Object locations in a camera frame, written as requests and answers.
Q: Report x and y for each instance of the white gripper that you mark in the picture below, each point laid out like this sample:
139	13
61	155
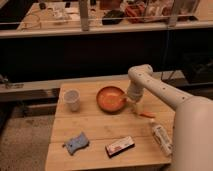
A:
134	92

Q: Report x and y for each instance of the orange ceramic bowl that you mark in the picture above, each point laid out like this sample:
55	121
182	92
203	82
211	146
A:
111	99

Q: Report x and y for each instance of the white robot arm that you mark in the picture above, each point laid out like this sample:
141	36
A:
193	120

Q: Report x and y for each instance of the orange carrot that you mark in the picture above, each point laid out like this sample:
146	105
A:
146	114

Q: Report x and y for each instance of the white plastic cup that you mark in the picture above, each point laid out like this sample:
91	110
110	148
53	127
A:
72	99

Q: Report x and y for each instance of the black crate on right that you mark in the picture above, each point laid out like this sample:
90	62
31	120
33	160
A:
198	67

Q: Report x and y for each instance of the black bag on shelf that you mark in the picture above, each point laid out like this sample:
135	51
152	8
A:
112	17

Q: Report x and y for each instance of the red item on shelf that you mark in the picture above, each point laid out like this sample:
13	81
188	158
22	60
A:
135	12

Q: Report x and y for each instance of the blue sponge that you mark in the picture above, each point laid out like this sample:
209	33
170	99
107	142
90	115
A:
77	143

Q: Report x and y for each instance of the grey metal post right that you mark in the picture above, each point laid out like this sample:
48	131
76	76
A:
174	13

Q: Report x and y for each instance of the grey metal post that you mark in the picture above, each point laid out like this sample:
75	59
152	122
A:
174	13
83	9

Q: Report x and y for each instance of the grey metal post left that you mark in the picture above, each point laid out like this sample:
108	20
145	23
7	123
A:
83	9

